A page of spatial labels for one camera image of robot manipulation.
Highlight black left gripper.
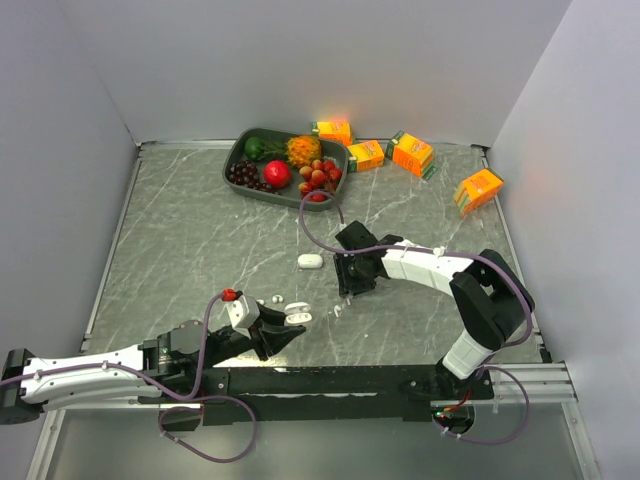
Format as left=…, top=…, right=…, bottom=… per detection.
left=195, top=301, right=306, bottom=371

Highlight white square charging case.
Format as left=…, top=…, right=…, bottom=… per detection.
left=284, top=302, right=312, bottom=325

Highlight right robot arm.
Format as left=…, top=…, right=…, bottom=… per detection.
left=334, top=221, right=535, bottom=399

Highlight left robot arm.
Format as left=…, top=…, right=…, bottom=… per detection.
left=1, top=302, right=312, bottom=425

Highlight white oval charging case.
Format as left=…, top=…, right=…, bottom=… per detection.
left=297, top=254, right=324, bottom=269

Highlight dark grey fruit tray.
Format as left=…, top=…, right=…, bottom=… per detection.
left=222, top=127, right=350, bottom=212

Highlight orange box middle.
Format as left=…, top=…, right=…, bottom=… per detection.
left=347, top=140, right=385, bottom=173

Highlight red pomegranate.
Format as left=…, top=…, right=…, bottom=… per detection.
left=263, top=160, right=292, bottom=189

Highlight orange sponge box near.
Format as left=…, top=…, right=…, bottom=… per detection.
left=385, top=131, right=435, bottom=178

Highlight orange pineapple toy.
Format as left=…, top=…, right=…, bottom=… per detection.
left=285, top=135, right=322, bottom=169

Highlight orange striped sponge box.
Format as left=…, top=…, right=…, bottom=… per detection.
left=453, top=168, right=504, bottom=216

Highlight orange box back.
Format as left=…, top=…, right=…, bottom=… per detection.
left=311, top=121, right=354, bottom=146

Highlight dark purple grapes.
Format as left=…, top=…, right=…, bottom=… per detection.
left=225, top=160, right=278, bottom=195

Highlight green pepper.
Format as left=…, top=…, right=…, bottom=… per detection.
left=244, top=136, right=266, bottom=162

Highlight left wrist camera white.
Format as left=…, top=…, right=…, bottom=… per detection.
left=222, top=289, right=260, bottom=336

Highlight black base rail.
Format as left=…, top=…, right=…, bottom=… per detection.
left=137, top=363, right=496, bottom=426

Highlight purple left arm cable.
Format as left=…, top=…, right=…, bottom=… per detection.
left=0, top=292, right=231, bottom=401

